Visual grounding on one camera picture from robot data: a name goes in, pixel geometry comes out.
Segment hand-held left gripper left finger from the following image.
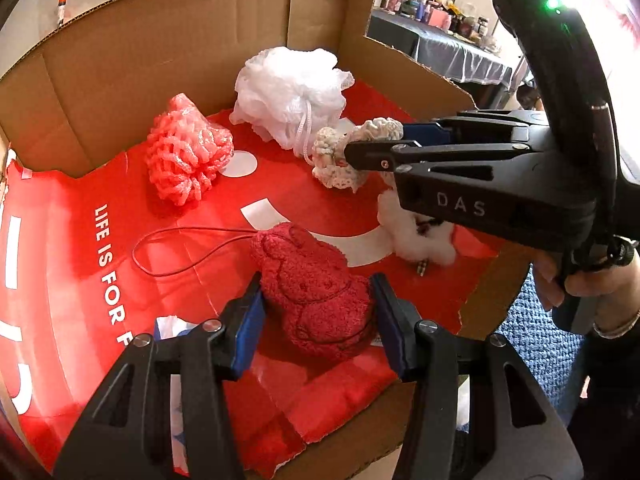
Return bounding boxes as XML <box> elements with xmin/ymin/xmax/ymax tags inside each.
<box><xmin>52</xmin><ymin>272</ymin><xmax>266</xmax><ymax>480</ymax></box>

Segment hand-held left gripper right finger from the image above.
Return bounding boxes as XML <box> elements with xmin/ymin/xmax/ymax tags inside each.
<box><xmin>370</xmin><ymin>272</ymin><xmax>583</xmax><ymax>480</ymax></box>

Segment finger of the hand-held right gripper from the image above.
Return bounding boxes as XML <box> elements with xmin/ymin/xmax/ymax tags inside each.
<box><xmin>401</xmin><ymin>111</ymin><xmax>551</xmax><ymax>144</ymax></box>
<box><xmin>344</xmin><ymin>140</ymin><xmax>531</xmax><ymax>174</ymax></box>

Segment cream crocheted scrunchie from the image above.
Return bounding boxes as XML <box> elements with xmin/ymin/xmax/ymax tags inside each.
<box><xmin>311</xmin><ymin>116</ymin><xmax>405</xmax><ymax>193</ymax></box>

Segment blue and white tube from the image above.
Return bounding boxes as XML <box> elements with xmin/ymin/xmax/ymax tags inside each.
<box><xmin>152</xmin><ymin>314</ymin><xmax>201</xmax><ymax>478</ymax></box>

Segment white fluffy star hair clip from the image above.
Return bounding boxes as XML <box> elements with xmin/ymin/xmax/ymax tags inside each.
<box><xmin>376</xmin><ymin>187</ymin><xmax>458</xmax><ymax>278</ymax></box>

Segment white mesh bath sponge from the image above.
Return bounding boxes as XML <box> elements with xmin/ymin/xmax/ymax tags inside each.
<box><xmin>229</xmin><ymin>46</ymin><xmax>355</xmax><ymax>166</ymax></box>

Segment coral red net sponge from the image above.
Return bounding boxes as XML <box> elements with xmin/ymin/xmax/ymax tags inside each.
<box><xmin>144</xmin><ymin>92</ymin><xmax>236</xmax><ymax>207</ymax></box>

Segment cardboard box with red print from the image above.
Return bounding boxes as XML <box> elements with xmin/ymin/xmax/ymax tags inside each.
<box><xmin>0</xmin><ymin>0</ymin><xmax>533</xmax><ymax>480</ymax></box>

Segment person's right forearm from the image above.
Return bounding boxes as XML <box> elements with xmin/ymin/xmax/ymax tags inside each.
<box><xmin>565</xmin><ymin>320</ymin><xmax>640</xmax><ymax>480</ymax></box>

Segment person's right hand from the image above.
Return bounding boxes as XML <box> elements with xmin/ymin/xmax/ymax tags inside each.
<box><xmin>531</xmin><ymin>253</ymin><xmax>640</xmax><ymax>333</ymax></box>

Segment table with dark cloth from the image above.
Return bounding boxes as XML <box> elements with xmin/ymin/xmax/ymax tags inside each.
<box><xmin>367</xmin><ymin>7</ymin><xmax>521</xmax><ymax>111</ymax></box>

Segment group of cosmetic bottles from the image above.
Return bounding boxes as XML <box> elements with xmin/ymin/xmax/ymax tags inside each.
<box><xmin>372</xmin><ymin>0</ymin><xmax>501</xmax><ymax>53</ymax></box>

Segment blue knitted blanket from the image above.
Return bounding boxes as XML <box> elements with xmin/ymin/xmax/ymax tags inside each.
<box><xmin>492</xmin><ymin>265</ymin><xmax>591</xmax><ymax>426</ymax></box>

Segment silver bracelet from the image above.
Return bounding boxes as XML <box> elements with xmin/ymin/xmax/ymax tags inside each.
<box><xmin>592</xmin><ymin>310</ymin><xmax>640</xmax><ymax>339</ymax></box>

